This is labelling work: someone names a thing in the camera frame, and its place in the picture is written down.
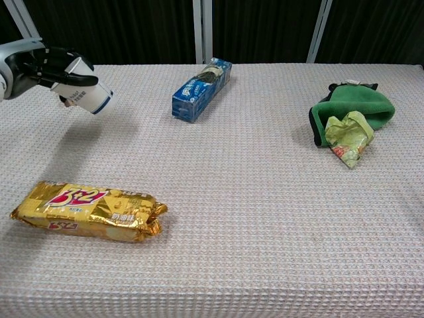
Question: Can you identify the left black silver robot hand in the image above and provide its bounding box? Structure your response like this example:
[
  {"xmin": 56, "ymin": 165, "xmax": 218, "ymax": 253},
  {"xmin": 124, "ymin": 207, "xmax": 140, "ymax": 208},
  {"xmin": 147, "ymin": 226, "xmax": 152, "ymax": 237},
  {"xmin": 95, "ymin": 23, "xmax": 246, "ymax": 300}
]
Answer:
[{"xmin": 0, "ymin": 39, "xmax": 99, "ymax": 108}]

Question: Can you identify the white paper cup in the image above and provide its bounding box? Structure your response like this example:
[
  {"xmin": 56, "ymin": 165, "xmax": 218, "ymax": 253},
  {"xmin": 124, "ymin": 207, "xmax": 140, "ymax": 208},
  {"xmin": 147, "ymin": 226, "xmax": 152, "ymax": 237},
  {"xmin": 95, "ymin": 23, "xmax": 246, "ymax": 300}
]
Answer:
[{"xmin": 50, "ymin": 56, "xmax": 117, "ymax": 116}]

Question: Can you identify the black curtain panel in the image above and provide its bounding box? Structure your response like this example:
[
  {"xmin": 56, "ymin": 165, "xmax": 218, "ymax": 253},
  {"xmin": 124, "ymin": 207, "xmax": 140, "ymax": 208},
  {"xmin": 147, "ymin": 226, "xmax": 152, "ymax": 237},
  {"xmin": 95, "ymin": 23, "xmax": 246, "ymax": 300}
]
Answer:
[
  {"xmin": 315, "ymin": 0, "xmax": 424, "ymax": 69},
  {"xmin": 19, "ymin": 0, "xmax": 197, "ymax": 66},
  {"xmin": 211, "ymin": 0, "xmax": 323, "ymax": 64}
]

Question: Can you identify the gold biscuit packet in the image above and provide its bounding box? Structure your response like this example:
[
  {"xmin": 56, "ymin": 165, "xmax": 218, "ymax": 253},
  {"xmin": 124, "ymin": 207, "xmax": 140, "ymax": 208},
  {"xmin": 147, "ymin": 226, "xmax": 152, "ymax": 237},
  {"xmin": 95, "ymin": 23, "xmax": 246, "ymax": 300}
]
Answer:
[{"xmin": 9, "ymin": 180, "xmax": 169, "ymax": 244}]

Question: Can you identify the blue cookie box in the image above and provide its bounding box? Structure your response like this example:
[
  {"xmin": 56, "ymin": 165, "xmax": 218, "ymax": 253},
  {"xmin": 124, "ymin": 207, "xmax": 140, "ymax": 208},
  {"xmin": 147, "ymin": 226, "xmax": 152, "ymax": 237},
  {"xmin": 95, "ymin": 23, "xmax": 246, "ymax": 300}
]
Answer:
[{"xmin": 171, "ymin": 57, "xmax": 233, "ymax": 124}]

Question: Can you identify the beige woven tablecloth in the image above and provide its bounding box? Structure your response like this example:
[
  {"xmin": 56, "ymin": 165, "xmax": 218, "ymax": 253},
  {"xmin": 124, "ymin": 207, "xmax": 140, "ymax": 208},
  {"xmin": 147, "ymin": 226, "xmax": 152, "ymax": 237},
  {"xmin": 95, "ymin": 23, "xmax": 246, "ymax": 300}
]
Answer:
[{"xmin": 0, "ymin": 62, "xmax": 424, "ymax": 318}]

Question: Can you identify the crumpled green snack wrapper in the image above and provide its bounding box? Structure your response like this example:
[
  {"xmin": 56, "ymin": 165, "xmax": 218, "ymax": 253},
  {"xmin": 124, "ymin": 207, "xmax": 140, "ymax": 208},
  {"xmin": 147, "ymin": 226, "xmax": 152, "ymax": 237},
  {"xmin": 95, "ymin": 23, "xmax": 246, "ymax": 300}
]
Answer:
[{"xmin": 324, "ymin": 111, "xmax": 375, "ymax": 170}]

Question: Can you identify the green microfibre cloth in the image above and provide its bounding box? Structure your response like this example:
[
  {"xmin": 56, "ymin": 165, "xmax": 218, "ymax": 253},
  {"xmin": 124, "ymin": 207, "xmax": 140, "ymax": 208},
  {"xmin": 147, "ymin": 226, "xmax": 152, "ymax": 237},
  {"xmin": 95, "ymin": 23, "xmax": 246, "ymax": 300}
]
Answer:
[{"xmin": 308, "ymin": 79, "xmax": 397, "ymax": 148}]

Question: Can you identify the grey partition frame post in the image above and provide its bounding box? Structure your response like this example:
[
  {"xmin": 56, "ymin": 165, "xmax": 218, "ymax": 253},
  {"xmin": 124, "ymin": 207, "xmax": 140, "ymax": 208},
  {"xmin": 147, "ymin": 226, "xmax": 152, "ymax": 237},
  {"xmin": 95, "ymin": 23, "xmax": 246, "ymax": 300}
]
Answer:
[
  {"xmin": 192, "ymin": 0, "xmax": 213, "ymax": 64},
  {"xmin": 306, "ymin": 0, "xmax": 334, "ymax": 64},
  {"xmin": 3, "ymin": 0, "xmax": 43, "ymax": 42}
]

